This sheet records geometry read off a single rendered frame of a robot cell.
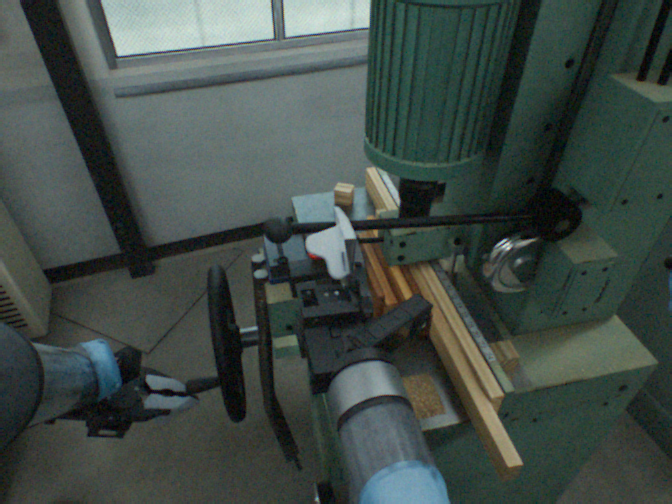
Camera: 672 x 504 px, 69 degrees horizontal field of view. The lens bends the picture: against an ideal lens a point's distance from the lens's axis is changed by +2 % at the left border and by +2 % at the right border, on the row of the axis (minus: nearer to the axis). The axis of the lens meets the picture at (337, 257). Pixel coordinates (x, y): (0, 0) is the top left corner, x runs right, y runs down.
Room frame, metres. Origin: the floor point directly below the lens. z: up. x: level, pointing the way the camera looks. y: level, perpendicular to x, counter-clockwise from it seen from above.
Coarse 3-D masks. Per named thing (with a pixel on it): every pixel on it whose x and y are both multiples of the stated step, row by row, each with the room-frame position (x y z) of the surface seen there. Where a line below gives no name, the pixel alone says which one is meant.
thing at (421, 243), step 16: (432, 208) 0.67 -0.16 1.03; (448, 208) 0.67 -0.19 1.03; (384, 240) 0.62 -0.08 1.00; (400, 240) 0.60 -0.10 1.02; (416, 240) 0.60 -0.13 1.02; (432, 240) 0.61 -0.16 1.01; (464, 240) 0.62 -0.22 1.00; (384, 256) 0.61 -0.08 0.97; (400, 256) 0.59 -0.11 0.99; (416, 256) 0.60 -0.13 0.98; (432, 256) 0.61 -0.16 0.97; (448, 256) 0.62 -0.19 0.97
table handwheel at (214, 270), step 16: (208, 272) 0.61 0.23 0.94; (224, 272) 0.64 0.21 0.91; (208, 288) 0.56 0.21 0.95; (224, 288) 0.57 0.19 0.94; (208, 304) 0.53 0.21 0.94; (224, 304) 0.53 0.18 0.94; (224, 320) 0.50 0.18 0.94; (224, 336) 0.48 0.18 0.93; (240, 336) 0.56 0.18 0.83; (256, 336) 0.56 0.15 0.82; (224, 352) 0.46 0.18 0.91; (240, 352) 0.54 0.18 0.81; (224, 368) 0.44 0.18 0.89; (240, 368) 0.58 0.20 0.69; (224, 384) 0.43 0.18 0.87; (240, 384) 0.54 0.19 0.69; (224, 400) 0.42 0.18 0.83; (240, 400) 0.43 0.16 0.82; (240, 416) 0.43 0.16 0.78
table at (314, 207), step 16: (304, 208) 0.85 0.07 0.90; (320, 208) 0.85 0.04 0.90; (352, 208) 0.85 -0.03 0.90; (368, 208) 0.85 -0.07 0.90; (288, 336) 0.52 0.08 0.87; (416, 336) 0.50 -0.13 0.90; (288, 352) 0.50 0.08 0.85; (400, 352) 0.47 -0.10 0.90; (416, 352) 0.47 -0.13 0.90; (432, 352) 0.47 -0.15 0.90; (400, 368) 0.44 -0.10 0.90; (416, 368) 0.44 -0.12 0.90; (432, 368) 0.44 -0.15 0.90; (448, 384) 0.41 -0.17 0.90; (448, 400) 0.38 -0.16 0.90; (448, 416) 0.36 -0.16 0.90; (464, 416) 0.36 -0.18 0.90; (432, 432) 0.34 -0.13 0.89; (448, 432) 0.34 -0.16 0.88; (464, 432) 0.35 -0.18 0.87; (432, 448) 0.34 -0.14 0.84
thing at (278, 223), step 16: (544, 192) 0.55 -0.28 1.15; (560, 192) 0.55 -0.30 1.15; (528, 208) 0.54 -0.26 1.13; (544, 208) 0.52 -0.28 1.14; (560, 208) 0.51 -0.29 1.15; (576, 208) 0.52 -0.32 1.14; (272, 224) 0.44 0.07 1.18; (288, 224) 0.44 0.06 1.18; (304, 224) 0.45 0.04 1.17; (320, 224) 0.46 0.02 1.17; (352, 224) 0.46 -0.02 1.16; (368, 224) 0.47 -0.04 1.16; (384, 224) 0.47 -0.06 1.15; (400, 224) 0.48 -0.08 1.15; (416, 224) 0.48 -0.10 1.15; (432, 224) 0.49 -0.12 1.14; (448, 224) 0.49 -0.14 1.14; (464, 224) 0.50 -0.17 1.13; (544, 224) 0.51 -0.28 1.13; (560, 224) 0.51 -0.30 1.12; (576, 224) 0.52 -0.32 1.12; (272, 240) 0.43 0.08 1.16; (544, 240) 0.51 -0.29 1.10
